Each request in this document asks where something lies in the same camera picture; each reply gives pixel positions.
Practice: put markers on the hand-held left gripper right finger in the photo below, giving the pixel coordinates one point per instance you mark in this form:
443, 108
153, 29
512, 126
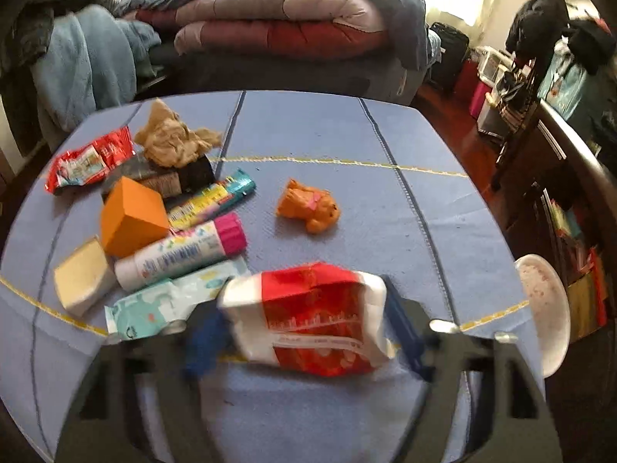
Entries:
405, 333

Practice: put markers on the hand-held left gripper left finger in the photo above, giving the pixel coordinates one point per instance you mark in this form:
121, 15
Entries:
205, 347

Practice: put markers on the teal wet wipes packet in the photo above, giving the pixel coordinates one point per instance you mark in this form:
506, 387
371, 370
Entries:
154, 304

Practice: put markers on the white tube with pink cap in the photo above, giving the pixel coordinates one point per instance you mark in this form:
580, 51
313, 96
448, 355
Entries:
168, 258

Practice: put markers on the red and white plastic packet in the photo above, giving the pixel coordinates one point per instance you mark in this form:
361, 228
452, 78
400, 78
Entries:
308, 328

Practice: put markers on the small cream carton box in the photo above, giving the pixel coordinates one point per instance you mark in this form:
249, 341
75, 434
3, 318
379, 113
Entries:
82, 275

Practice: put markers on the orange box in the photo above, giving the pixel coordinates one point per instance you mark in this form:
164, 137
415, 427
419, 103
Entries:
130, 222

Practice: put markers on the colourful candy tube wrapper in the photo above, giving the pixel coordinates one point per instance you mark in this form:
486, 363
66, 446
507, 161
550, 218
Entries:
212, 197

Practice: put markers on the orange toy bear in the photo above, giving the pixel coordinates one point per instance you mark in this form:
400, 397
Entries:
308, 207

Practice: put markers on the dark snack packet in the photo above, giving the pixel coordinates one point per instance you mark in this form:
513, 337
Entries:
193, 176

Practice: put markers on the brown paper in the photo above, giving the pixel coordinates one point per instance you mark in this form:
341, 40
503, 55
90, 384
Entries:
168, 140

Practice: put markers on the red foil snack wrapper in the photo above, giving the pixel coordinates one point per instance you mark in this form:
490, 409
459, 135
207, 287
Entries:
86, 164

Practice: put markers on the blue tablecloth with stitched lines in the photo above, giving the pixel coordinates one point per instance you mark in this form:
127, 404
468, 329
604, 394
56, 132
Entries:
337, 144

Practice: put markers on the dark wooden cabinet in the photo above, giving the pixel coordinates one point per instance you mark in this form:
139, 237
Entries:
554, 178

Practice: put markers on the pink suitcase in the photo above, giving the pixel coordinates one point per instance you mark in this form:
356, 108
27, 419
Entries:
477, 99

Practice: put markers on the red suitcase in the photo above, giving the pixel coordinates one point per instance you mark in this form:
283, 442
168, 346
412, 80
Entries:
466, 82

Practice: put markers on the black suitcase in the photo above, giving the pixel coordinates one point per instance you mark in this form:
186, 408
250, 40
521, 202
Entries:
448, 55

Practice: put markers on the teal bag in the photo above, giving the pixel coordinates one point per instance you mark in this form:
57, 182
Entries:
569, 87

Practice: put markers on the light blue fleece blanket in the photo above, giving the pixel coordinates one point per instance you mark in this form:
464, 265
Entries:
86, 67

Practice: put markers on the dark grey-blue garment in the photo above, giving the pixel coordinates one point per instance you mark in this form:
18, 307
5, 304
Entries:
19, 67

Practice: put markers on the black hanging coat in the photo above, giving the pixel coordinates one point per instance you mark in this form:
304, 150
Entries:
540, 19

